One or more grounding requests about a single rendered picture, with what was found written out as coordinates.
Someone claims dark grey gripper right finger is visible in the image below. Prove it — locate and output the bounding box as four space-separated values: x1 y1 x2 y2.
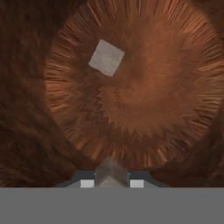
127 171 170 189

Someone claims brown wooden bowl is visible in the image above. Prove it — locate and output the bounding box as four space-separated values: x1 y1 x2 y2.
0 0 224 189

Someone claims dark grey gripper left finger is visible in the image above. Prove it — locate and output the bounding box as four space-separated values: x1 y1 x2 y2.
57 171 97 189

